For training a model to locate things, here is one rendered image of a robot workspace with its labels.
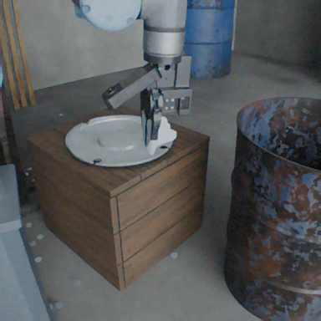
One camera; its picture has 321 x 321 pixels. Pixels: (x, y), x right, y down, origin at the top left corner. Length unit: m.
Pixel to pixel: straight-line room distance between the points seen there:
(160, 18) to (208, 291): 0.72
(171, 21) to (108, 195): 0.39
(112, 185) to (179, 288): 0.39
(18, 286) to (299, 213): 0.54
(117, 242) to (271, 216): 0.37
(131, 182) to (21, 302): 0.35
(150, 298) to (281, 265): 0.38
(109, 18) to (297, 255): 0.57
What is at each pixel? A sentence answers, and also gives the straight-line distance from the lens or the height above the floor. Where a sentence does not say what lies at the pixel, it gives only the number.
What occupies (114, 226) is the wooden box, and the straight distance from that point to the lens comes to 0.79.
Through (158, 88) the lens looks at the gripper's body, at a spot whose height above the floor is 0.58.
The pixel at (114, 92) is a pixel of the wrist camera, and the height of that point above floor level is 0.58.
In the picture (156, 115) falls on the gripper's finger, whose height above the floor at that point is 0.53.
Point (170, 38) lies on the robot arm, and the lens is 0.58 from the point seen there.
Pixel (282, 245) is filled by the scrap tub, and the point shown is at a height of 0.28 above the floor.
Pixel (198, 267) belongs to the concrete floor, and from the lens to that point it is 1.03.
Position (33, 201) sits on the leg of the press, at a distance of 1.31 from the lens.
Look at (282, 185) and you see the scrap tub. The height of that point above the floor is 0.42.
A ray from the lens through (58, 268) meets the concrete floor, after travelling 1.06.
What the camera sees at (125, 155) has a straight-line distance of 0.84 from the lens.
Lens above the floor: 0.77
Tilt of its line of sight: 30 degrees down
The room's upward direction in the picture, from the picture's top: straight up
